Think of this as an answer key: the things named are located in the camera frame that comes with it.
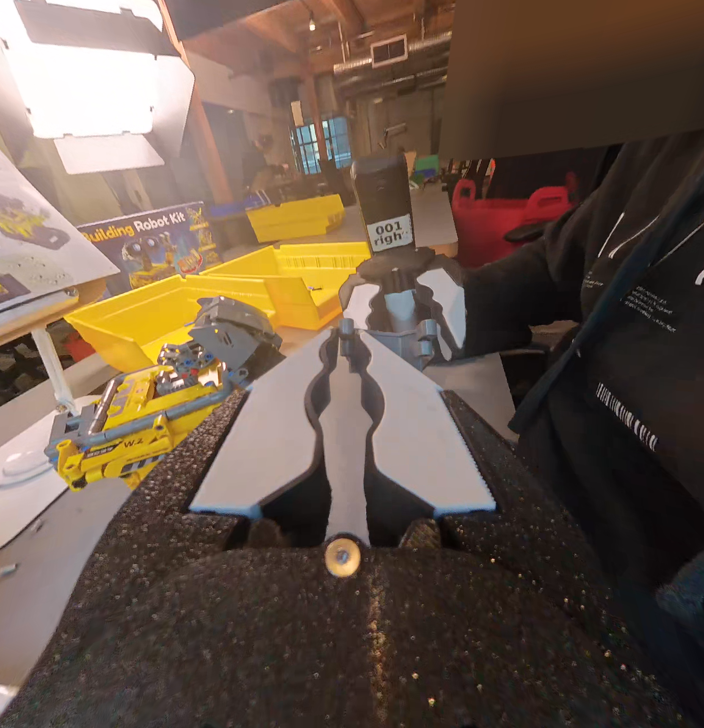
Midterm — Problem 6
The window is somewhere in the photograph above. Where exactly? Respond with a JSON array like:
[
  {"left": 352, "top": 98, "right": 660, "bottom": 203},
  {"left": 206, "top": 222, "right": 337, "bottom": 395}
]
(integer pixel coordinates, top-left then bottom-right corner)
[{"left": 292, "top": 116, "right": 353, "bottom": 175}]

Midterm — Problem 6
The white book stand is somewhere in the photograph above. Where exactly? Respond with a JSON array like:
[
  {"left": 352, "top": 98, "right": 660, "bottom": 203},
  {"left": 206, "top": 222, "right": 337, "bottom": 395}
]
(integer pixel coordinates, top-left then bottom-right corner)
[{"left": 0, "top": 284, "right": 106, "bottom": 556}]

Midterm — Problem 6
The red plastic tub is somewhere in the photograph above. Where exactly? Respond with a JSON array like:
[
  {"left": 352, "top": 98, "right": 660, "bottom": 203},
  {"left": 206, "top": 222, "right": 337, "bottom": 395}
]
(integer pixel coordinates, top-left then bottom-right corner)
[{"left": 451, "top": 171, "right": 580, "bottom": 268}]

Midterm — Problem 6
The white air vent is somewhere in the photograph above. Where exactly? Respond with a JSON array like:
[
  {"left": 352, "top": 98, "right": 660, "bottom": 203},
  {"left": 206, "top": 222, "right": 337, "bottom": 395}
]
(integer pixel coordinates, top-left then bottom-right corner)
[{"left": 370, "top": 34, "right": 410, "bottom": 69}]

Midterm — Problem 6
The yellow plastic bin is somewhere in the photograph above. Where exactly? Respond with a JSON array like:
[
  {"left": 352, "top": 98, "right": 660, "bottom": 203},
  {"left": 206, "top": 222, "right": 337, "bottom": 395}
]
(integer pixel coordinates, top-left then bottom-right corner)
[
  {"left": 245, "top": 193, "right": 346, "bottom": 244},
  {"left": 205, "top": 242, "right": 371, "bottom": 332},
  {"left": 63, "top": 273, "right": 276, "bottom": 374}
]

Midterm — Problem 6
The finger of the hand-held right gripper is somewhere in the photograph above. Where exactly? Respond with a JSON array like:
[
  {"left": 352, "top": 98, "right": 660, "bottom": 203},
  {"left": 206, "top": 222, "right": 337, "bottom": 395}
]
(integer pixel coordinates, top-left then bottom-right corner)
[
  {"left": 423, "top": 268, "right": 468, "bottom": 362},
  {"left": 342, "top": 281, "right": 384, "bottom": 332}
]

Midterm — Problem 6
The studio light panel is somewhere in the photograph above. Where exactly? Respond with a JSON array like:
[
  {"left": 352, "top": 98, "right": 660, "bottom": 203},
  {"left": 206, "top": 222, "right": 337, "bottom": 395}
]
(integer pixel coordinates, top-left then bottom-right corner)
[{"left": 0, "top": 0, "right": 197, "bottom": 175}]

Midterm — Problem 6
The yellow grey brick robot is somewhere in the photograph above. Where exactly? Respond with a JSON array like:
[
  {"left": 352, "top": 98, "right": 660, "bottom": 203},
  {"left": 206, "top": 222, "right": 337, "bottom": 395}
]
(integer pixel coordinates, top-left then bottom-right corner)
[{"left": 45, "top": 296, "right": 285, "bottom": 493}]

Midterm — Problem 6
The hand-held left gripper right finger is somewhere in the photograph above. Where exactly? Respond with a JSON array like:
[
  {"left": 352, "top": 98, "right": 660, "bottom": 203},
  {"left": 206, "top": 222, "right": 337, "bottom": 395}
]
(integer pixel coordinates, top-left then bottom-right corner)
[{"left": 357, "top": 329, "right": 498, "bottom": 521}]

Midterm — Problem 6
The grey brick panel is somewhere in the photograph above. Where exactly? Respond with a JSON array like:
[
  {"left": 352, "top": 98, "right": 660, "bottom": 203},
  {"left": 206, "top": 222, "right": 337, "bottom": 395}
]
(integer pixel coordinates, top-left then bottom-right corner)
[{"left": 318, "top": 318, "right": 441, "bottom": 547}]

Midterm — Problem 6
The instruction booklet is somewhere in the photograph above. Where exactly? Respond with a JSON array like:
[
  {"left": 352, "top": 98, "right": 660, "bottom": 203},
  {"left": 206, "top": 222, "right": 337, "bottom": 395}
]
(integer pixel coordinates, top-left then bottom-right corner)
[{"left": 0, "top": 139, "right": 121, "bottom": 317}]

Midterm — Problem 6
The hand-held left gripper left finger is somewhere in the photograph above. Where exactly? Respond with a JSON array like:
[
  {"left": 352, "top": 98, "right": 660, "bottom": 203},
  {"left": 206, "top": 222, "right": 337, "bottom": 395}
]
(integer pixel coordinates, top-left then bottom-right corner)
[{"left": 188, "top": 327, "right": 337, "bottom": 521}]

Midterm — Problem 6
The dark blue robot kit box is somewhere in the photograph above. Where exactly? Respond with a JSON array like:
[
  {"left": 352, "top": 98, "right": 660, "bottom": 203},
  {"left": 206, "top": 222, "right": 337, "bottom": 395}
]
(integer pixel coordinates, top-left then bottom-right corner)
[{"left": 78, "top": 201, "right": 223, "bottom": 297}]

